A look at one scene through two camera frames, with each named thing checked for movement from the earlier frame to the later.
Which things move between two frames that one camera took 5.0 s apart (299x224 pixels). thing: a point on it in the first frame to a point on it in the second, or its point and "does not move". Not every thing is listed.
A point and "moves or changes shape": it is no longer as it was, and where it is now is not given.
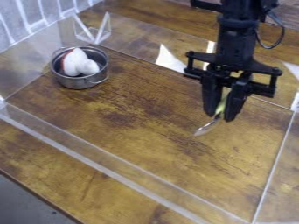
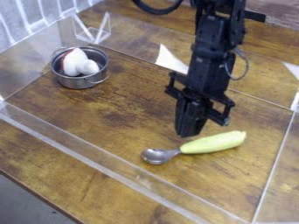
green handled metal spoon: x=220 y=112 moves or changes shape
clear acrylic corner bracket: x=92 y=34 does not move
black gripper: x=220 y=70 to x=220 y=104
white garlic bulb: x=77 y=63 does not move
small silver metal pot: x=84 y=80 does not move
